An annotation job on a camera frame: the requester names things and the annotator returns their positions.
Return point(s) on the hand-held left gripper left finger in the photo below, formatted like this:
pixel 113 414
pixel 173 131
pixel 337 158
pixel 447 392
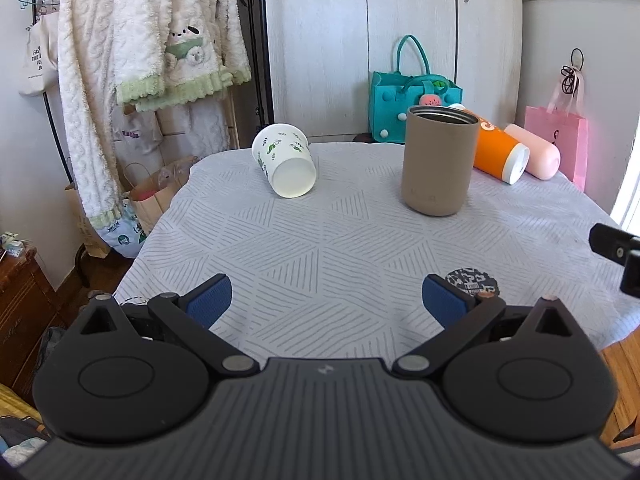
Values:
pixel 211 301

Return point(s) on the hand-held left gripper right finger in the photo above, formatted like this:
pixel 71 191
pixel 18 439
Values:
pixel 444 302

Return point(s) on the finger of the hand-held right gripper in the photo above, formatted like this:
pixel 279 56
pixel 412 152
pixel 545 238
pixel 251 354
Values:
pixel 631 275
pixel 607 241

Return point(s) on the white cup with green print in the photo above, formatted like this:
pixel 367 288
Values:
pixel 282 157

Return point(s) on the beige tumbler cup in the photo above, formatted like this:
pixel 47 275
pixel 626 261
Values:
pixel 437 165

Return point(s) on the black and white round coaster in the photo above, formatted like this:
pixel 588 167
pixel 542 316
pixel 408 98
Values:
pixel 472 282

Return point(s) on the pink bottle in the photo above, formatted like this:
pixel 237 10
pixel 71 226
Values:
pixel 542 157

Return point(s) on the printed plastic bag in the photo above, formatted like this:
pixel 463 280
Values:
pixel 122 232

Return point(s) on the pink gift bag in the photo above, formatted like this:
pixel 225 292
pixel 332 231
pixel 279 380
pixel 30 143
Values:
pixel 565 135

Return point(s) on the brown paper bag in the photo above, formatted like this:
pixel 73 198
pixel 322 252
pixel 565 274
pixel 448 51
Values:
pixel 150 200
pixel 85 225

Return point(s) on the orange bottle with white cap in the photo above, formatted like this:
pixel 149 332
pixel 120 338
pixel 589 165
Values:
pixel 495 152

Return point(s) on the white garment with purple print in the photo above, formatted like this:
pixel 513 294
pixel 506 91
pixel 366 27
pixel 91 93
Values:
pixel 135 132

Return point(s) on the dark wooden cabinet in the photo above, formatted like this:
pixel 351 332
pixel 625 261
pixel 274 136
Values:
pixel 25 305

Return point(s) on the teal felt handbag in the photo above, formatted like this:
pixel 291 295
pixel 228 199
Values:
pixel 390 107

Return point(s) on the watermelon plush toy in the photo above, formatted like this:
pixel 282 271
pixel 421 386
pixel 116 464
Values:
pixel 431 100

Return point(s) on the small box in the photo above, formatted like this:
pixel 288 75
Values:
pixel 11 246

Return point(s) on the yellow cloth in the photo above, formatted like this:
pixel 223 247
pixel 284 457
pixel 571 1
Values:
pixel 17 405

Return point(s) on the black clothes rack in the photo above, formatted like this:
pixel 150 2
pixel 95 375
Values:
pixel 57 132

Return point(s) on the white fluffy robe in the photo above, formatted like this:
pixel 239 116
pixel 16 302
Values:
pixel 100 60

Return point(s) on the light wooden wardrobe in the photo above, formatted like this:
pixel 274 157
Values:
pixel 325 45

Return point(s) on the white canvas tote bag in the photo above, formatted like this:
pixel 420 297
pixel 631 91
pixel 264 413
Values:
pixel 37 55

